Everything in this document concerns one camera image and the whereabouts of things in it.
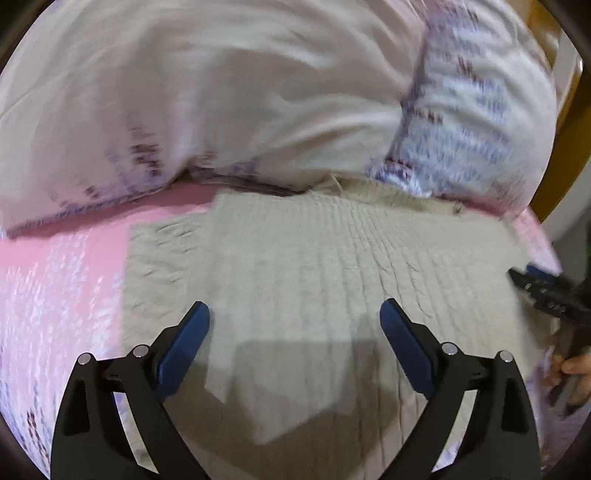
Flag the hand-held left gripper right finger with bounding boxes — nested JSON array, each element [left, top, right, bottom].
[[379, 298, 541, 480]]

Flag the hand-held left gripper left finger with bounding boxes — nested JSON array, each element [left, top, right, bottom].
[[50, 301, 212, 480]]

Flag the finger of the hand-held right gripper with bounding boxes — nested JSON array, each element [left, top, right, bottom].
[[508, 269, 571, 320], [525, 264, 561, 287]]

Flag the beige cable knit sweater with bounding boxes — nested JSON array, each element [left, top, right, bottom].
[[121, 178, 561, 480]]

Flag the person's right hand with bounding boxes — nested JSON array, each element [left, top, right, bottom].
[[542, 348, 591, 389]]

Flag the pink floral bed sheet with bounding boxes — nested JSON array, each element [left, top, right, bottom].
[[0, 180, 591, 480]]

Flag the tree print floral pillow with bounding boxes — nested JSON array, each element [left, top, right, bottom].
[[367, 0, 560, 219]]

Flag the pink floral pillow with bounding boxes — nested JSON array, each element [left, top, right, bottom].
[[0, 0, 426, 238]]

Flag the yellow wooden frame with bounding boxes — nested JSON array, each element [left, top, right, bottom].
[[526, 0, 585, 223]]

